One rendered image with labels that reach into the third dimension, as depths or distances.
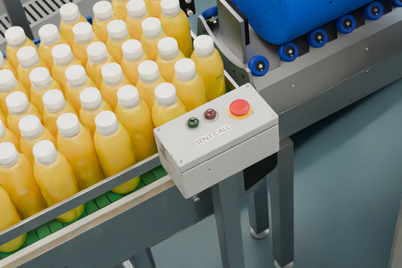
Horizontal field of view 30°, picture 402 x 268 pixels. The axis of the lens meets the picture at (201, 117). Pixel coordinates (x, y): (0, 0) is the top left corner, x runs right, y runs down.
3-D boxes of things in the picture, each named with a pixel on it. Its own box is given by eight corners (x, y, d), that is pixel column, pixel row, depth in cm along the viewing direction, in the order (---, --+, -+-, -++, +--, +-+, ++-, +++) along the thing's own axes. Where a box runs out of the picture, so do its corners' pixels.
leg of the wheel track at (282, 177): (296, 267, 234) (297, 142, 187) (280, 276, 233) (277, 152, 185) (286, 253, 238) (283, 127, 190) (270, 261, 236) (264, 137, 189)
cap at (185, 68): (184, 61, 146) (183, 54, 144) (200, 69, 144) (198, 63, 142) (171, 73, 144) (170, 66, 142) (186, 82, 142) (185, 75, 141)
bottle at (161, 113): (199, 145, 154) (189, 87, 141) (185, 171, 150) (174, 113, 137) (168, 136, 156) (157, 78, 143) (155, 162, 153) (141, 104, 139)
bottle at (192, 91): (192, 112, 160) (183, 52, 147) (218, 126, 157) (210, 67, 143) (171, 132, 157) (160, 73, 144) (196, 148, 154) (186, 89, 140)
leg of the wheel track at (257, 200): (271, 234, 243) (266, 107, 195) (256, 242, 241) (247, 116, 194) (262, 221, 246) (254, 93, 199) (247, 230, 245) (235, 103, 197)
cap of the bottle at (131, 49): (130, 43, 150) (128, 36, 149) (146, 48, 149) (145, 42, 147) (119, 55, 148) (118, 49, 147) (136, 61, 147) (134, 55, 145)
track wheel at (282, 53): (295, 37, 159) (291, 37, 161) (277, 46, 158) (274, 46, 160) (302, 57, 161) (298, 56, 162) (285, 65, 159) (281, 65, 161)
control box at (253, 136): (280, 151, 139) (279, 115, 131) (185, 200, 134) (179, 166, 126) (251, 116, 145) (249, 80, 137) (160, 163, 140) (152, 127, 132)
